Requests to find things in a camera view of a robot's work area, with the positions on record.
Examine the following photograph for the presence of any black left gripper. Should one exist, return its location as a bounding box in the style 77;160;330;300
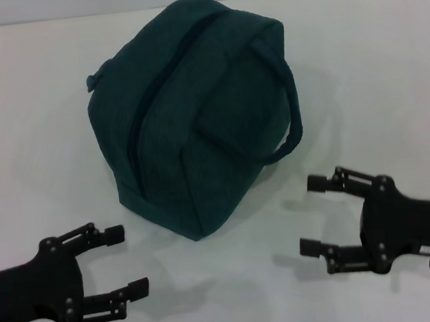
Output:
0;216;155;322

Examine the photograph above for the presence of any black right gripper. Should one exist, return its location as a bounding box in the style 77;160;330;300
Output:
290;155;430;285

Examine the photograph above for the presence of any dark teal insulated lunch bag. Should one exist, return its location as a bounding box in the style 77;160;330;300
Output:
76;0;316;253

